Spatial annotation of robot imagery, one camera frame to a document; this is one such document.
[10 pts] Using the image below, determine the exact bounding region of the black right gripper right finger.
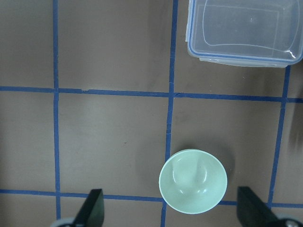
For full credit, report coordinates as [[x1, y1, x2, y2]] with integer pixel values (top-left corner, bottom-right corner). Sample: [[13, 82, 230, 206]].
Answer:
[[237, 186, 279, 227]]

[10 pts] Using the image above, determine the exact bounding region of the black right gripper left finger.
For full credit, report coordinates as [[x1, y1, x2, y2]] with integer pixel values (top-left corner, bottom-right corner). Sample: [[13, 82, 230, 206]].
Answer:
[[72, 189, 104, 227]]

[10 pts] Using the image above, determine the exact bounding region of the green bowl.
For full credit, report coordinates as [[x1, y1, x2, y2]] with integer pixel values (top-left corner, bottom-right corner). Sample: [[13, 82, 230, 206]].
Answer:
[[159, 149, 228, 215]]

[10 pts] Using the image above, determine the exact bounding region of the clear plastic food container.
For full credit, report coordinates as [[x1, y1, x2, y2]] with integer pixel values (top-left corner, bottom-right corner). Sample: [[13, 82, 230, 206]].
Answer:
[[186, 0, 303, 68]]

